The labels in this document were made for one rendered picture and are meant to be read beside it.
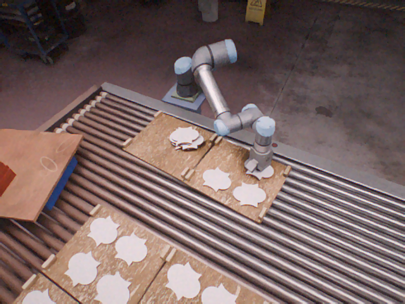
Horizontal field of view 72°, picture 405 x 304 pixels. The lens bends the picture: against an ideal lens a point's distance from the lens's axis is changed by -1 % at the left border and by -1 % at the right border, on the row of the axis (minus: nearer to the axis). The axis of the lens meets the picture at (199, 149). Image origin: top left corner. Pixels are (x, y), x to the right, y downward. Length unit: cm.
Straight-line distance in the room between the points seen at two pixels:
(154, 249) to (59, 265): 39
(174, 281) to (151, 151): 69
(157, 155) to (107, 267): 60
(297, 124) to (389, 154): 87
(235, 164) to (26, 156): 105
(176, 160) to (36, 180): 66
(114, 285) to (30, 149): 84
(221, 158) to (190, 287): 64
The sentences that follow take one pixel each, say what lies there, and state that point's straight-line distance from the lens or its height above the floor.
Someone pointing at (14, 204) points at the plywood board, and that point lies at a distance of 148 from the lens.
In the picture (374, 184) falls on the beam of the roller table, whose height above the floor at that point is 91.
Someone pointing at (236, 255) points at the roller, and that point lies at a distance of 123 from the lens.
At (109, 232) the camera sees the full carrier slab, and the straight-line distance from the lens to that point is 132.
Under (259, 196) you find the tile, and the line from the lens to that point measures 133.
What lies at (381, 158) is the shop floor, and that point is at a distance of 306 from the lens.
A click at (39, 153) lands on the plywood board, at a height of 104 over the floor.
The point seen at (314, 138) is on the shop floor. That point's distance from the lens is 300.
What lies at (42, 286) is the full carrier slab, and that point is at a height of 94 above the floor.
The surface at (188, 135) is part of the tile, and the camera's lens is 151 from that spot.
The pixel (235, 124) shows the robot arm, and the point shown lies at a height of 122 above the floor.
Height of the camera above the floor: 207
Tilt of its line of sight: 48 degrees down
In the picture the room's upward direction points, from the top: 5 degrees counter-clockwise
